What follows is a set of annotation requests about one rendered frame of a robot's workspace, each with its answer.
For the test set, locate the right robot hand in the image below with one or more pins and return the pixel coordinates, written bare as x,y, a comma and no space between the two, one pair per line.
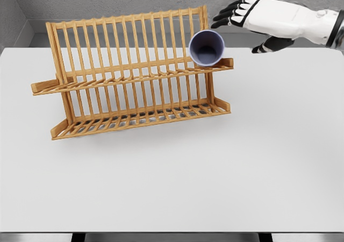
271,16

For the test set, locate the purple cup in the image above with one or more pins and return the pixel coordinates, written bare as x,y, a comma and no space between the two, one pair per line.
206,48

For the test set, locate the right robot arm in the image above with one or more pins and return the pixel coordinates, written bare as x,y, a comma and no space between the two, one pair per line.
322,27

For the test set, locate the wooden dish rack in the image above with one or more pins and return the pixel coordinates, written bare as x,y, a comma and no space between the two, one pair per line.
129,75

